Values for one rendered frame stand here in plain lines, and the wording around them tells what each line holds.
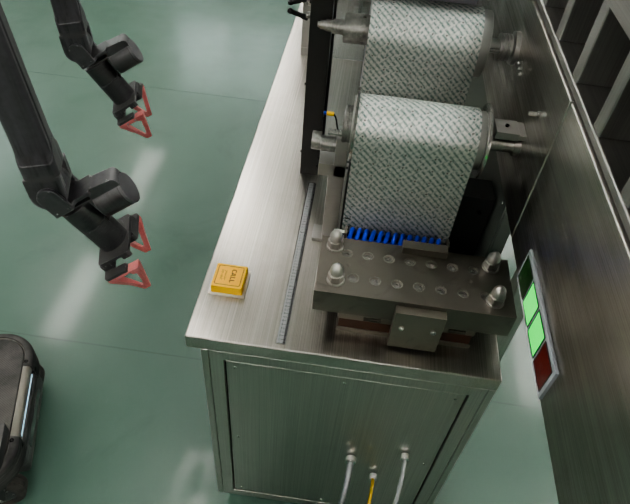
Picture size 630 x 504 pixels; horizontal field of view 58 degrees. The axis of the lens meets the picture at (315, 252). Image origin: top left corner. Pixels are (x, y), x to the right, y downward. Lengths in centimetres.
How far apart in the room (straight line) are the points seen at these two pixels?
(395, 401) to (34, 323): 163
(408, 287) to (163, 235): 176
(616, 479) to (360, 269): 64
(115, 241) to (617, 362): 81
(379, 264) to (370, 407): 35
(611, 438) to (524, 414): 160
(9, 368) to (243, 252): 102
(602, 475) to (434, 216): 66
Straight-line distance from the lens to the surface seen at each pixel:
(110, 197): 101
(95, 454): 215
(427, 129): 112
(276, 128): 178
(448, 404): 132
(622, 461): 73
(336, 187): 129
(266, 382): 131
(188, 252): 265
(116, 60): 144
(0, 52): 89
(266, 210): 148
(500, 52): 136
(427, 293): 116
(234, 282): 127
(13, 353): 215
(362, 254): 120
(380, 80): 133
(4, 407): 204
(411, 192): 119
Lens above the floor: 188
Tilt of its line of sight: 45 degrees down
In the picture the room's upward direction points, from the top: 6 degrees clockwise
